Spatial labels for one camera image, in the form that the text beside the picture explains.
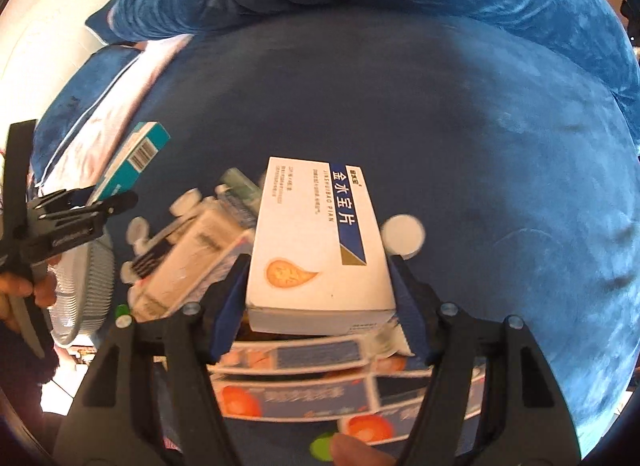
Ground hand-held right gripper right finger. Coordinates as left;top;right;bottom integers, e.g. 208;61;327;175
387;253;583;466

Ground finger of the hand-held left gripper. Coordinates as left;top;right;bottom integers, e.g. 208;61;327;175
82;190;139;221

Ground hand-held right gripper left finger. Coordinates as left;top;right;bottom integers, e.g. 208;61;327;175
60;253;256;466

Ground white teal medicine box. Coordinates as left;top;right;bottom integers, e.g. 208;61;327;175
92;121;171;201

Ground white medicine box blue stripe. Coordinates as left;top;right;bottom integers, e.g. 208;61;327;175
245;156;398;337

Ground person's left hand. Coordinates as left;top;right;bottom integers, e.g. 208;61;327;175
0;261;60;334

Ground person's right hand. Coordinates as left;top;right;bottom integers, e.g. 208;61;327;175
332;433;401;466

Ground white box black stripes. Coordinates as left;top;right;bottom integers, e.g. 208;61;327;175
130;196;256;321

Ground metal mesh basket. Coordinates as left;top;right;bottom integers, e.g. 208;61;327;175
47;236;116;347

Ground scattered white bottle caps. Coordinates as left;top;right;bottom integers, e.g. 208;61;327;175
120;188;426;287

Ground pale pink bed sheet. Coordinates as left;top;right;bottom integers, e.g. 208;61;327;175
40;36;196;197

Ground blue pillow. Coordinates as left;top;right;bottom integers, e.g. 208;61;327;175
30;46;143;187

